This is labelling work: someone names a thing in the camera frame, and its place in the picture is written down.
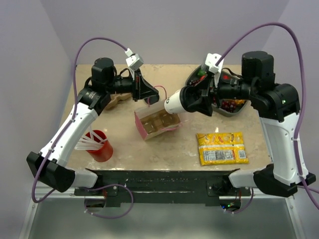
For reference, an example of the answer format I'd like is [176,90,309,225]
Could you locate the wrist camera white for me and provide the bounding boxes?
[200,53,224,87]
[125,48,144,72]

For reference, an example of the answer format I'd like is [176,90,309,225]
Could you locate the green lime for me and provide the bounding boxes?
[197,69,206,77]

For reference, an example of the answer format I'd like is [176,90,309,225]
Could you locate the brown paper bag pink handles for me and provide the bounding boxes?
[134,85,188,141]

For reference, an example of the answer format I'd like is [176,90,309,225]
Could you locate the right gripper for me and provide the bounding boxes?
[188,70,257,116]

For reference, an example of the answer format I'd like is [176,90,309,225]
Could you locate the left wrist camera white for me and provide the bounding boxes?
[125,48,144,72]

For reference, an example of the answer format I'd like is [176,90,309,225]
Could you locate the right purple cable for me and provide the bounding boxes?
[214,22,319,215]

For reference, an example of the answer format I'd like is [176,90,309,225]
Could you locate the grey fruit tray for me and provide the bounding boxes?
[185,66,248,117]

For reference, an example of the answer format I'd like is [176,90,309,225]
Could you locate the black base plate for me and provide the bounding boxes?
[74,170,251,207]

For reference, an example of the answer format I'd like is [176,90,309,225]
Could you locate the yellow snack bag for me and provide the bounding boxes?
[196,132,249,166]

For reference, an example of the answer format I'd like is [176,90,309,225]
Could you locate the red straw holder cup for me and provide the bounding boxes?
[85,129,113,162]

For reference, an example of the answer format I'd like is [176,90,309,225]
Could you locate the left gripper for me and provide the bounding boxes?
[106,68,159,102]

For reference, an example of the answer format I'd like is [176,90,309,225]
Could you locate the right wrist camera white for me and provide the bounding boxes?
[200,53,224,87]

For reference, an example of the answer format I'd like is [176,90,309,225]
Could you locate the dark red grapes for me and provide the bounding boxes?
[186,76,239,113]

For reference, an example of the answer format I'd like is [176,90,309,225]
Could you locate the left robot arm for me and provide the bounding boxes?
[26,54,158,195]

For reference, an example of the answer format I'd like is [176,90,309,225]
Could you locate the white wrapped straws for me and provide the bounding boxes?
[74,125,108,151]

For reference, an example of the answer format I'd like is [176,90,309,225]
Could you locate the cardboard cup carrier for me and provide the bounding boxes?
[104,93,132,110]
[141,110,180,134]

